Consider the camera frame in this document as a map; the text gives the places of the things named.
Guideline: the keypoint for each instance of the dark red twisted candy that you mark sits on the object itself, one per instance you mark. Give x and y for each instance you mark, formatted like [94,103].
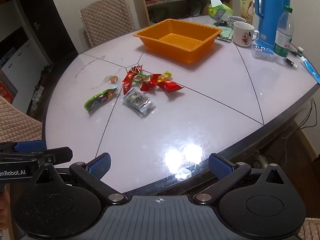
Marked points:
[135,69]

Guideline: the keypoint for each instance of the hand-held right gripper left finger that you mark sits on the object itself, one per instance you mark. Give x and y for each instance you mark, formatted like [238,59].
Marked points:
[100,166]

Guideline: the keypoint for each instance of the red carton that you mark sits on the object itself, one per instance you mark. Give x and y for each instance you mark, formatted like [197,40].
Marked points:
[5,91]

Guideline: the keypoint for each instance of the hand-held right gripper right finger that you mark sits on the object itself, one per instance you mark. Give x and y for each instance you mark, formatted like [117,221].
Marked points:
[220,166]

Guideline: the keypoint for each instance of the white power strip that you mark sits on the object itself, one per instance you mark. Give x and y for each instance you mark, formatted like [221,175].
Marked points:
[261,161]

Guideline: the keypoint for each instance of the wooden shelf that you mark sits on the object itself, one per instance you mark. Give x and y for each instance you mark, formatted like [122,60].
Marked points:
[141,10]

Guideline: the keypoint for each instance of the grey phone stand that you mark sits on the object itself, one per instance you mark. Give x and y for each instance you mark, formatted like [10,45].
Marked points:
[218,15]

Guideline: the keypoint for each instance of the blue tube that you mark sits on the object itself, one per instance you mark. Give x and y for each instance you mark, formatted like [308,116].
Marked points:
[310,68]

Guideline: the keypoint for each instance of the green tissue pack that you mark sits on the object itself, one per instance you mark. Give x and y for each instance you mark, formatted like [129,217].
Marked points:
[228,10]

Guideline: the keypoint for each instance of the pale bottles bundle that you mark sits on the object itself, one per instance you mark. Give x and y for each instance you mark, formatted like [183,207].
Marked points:
[37,97]

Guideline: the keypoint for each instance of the clear box blue label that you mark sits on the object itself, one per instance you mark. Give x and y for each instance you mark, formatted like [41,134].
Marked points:
[265,53]

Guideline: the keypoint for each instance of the person's left hand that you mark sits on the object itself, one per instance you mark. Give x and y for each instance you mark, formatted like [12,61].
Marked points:
[3,210]

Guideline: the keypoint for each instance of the green cloth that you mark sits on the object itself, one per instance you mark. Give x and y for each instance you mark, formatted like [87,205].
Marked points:
[225,33]

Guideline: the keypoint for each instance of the white cartoon mug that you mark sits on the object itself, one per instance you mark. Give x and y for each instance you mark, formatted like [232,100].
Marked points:
[243,36]

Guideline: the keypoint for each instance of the blue thermos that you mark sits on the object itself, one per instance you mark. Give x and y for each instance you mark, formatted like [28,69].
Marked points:
[268,17]

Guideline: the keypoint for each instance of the black pen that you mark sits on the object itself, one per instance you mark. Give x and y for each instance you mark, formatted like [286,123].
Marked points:
[291,62]

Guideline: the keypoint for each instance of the green candy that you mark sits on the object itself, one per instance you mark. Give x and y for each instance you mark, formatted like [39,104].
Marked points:
[140,78]

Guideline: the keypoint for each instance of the yellow candy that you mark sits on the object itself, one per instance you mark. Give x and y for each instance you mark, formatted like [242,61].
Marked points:
[165,75]

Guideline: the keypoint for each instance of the green snack packet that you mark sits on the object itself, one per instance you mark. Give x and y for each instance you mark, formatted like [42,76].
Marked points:
[98,101]

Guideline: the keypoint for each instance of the beige quilted chair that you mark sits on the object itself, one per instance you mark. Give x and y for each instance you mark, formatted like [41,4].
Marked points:
[107,17]
[15,122]
[311,230]

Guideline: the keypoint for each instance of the orange plastic tray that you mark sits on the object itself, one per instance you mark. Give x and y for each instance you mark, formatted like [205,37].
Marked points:
[175,52]

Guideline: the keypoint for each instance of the grey patterned mug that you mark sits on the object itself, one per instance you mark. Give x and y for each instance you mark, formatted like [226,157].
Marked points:
[235,20]

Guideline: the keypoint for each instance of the clear brown candy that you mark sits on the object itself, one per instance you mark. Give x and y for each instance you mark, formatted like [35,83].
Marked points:
[113,79]

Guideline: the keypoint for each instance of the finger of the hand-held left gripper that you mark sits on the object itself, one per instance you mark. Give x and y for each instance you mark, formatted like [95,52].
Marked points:
[57,153]
[30,146]

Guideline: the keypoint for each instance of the silver snack packet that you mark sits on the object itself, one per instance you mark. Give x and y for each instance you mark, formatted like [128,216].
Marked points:
[137,101]

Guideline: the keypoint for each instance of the clear water bottle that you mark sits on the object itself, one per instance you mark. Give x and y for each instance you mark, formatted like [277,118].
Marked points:
[283,35]

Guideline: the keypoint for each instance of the dark wooden cabinet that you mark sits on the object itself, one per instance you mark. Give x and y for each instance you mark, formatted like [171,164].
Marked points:
[50,17]

